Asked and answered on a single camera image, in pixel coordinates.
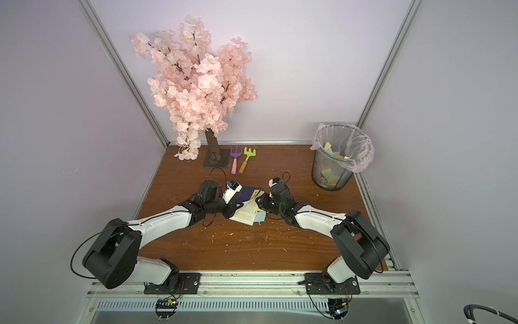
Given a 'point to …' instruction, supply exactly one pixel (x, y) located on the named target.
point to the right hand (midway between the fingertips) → (257, 194)
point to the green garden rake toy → (249, 152)
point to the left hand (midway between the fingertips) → (242, 203)
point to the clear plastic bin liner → (349, 145)
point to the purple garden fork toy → (235, 154)
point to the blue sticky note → (260, 217)
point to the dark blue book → (245, 213)
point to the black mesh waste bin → (330, 173)
